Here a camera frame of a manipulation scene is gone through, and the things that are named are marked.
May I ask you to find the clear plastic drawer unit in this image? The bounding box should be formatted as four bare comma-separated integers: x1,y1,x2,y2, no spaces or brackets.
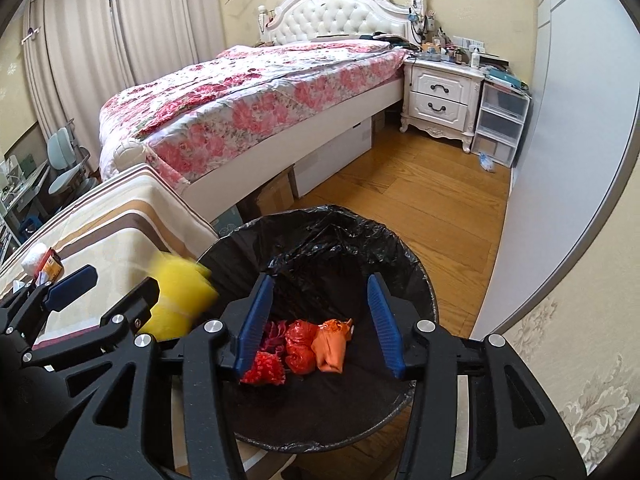
472,80,531,168

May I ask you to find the brown cardboard box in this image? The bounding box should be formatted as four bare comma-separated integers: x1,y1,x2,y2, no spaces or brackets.
255,167,296,216

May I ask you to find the white bed with tufted headboard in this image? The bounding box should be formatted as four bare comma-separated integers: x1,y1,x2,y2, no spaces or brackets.
99,0,426,221

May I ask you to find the red foam fruit net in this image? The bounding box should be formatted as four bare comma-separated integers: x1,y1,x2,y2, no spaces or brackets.
241,350,287,387

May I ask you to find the pile of small toiletry items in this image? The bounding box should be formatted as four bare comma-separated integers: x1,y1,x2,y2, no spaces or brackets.
407,25,483,66

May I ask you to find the red and gold can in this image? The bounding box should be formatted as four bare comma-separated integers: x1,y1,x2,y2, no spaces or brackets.
37,247,65,283

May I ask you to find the orange plastic bag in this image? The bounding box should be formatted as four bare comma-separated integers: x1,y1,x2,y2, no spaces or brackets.
285,319,321,375

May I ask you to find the trash bin with black bag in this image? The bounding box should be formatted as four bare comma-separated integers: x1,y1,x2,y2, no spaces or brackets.
197,205,438,456

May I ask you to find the grey study desk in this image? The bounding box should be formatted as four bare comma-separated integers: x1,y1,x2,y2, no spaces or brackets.
0,157,51,241

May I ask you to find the white wardrobe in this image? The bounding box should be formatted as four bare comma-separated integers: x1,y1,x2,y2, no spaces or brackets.
470,0,640,341

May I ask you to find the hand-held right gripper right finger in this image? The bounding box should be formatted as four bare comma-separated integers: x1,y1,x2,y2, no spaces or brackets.
367,273,588,480

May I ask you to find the stack of books and papers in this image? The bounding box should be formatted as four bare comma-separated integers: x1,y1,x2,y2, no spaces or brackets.
482,55,530,92

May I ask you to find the white nightstand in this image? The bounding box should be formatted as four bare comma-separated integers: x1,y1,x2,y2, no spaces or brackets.
399,57,487,153

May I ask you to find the yellow foam fruit net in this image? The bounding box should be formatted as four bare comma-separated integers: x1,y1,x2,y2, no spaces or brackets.
137,252,218,341

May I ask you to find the white storage box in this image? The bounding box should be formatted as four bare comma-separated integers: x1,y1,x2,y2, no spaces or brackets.
292,115,373,198

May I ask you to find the striped cloth covered table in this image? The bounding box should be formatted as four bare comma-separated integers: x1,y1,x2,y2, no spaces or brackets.
0,162,221,351

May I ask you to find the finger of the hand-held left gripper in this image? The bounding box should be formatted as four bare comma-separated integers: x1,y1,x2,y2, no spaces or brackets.
20,277,161,368
0,265,98,341

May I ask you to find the orange paper packet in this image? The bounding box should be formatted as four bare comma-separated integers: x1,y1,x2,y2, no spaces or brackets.
311,317,355,375

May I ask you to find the beige curtain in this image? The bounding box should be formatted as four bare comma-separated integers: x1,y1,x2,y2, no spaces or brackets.
107,0,226,83
20,0,131,131

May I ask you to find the grey blue desk chair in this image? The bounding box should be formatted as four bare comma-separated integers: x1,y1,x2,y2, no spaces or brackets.
47,127,101,196

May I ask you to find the floral quilt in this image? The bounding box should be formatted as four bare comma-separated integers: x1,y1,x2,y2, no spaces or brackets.
98,42,408,186

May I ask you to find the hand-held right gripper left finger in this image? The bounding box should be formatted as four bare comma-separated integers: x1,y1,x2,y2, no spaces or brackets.
55,274,276,480

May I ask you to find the dark red plastic wrapper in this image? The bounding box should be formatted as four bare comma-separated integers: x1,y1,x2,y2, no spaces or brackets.
260,320,291,356

